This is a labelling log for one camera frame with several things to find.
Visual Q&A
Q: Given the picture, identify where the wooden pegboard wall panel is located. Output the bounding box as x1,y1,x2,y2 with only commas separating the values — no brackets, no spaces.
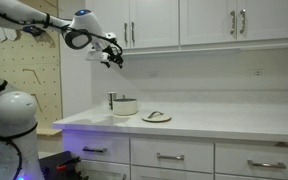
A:
0,0,62,134

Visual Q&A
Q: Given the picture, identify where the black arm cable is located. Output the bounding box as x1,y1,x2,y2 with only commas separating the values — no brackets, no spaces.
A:
0,3,124,180

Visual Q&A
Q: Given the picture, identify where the white drawer with wooden sides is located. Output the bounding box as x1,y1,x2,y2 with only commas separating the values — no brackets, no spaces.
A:
130,138,215,174

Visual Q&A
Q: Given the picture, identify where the black cart table top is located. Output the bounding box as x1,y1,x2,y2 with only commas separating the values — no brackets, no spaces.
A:
38,150,85,180

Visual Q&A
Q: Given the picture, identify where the orange black bar clamp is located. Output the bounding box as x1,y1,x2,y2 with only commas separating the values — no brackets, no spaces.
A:
55,156,82,172

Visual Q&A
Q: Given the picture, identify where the silver bar drawer handle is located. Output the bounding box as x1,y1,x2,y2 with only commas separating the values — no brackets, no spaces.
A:
246,159,287,170
82,146,108,154
156,152,186,162

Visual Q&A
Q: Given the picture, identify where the white upper cabinet door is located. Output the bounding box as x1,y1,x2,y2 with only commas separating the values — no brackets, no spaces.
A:
236,0,288,40
85,0,131,51
129,0,180,49
179,0,237,46

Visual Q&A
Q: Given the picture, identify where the white cabinet door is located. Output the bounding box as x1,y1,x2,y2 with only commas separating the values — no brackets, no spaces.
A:
179,0,237,46
85,0,131,51
236,0,288,40
129,0,180,49
130,165,215,180
77,159,131,180

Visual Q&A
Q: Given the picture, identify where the wooden pegboard hook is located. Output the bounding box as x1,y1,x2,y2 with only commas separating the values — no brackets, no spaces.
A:
30,93,44,113
22,68,42,85

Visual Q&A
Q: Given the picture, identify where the cream pot lid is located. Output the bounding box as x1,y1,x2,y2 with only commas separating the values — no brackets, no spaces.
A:
141,110,173,124

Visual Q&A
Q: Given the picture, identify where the white wall outlet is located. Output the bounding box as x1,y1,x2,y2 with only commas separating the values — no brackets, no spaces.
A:
251,68,265,78

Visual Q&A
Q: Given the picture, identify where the white drawer front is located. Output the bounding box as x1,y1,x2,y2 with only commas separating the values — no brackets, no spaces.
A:
62,130,131,164
214,142,288,180

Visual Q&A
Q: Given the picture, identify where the blue black hanging tool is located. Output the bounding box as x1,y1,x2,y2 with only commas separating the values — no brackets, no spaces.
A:
22,25,47,37

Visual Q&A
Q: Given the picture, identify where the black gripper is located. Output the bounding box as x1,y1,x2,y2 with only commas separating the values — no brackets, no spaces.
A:
102,44,125,70

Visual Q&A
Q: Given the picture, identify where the white lower cabinet door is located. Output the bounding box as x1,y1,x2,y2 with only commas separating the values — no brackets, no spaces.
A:
130,165,215,180
77,159,131,180

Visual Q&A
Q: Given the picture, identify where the cream cooking pot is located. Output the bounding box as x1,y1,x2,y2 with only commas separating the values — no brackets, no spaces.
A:
112,94,139,117

